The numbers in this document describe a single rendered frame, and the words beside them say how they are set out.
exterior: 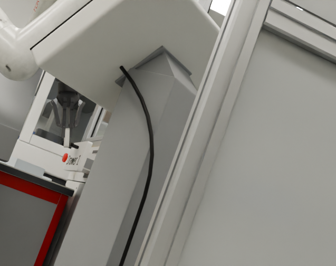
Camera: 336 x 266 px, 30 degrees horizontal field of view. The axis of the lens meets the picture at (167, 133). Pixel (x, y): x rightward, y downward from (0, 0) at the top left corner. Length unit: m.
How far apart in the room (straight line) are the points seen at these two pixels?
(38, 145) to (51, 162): 0.11
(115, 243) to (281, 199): 0.51
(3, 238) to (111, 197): 1.20
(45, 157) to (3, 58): 1.31
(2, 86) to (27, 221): 0.58
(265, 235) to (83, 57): 0.61
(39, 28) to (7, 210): 0.80
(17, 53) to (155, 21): 0.68
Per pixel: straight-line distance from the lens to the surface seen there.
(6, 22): 1.93
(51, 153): 3.13
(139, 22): 1.26
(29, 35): 1.88
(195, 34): 1.37
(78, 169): 2.19
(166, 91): 1.28
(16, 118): 2.01
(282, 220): 0.83
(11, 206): 2.42
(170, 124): 1.30
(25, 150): 3.11
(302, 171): 0.84
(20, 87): 2.12
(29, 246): 2.44
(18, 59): 1.86
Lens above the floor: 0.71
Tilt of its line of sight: 9 degrees up
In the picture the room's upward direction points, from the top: 20 degrees clockwise
